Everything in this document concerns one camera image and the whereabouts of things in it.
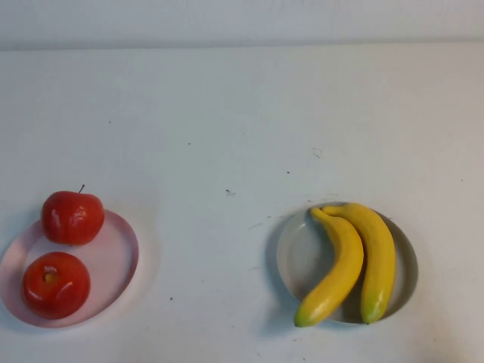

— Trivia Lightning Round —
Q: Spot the yellow plastic banana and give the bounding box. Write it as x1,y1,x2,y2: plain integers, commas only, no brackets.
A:
321,203,396,324
294,206,365,328

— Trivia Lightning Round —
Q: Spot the red apple with thin stem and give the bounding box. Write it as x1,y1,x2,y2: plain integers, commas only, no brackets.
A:
40,184,106,246

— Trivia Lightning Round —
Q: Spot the pale grey-blue round plate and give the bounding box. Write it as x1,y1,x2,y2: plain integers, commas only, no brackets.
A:
275,206,420,324

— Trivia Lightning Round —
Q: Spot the pale pink round plate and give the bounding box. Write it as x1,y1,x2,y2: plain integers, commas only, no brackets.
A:
0,208,140,328

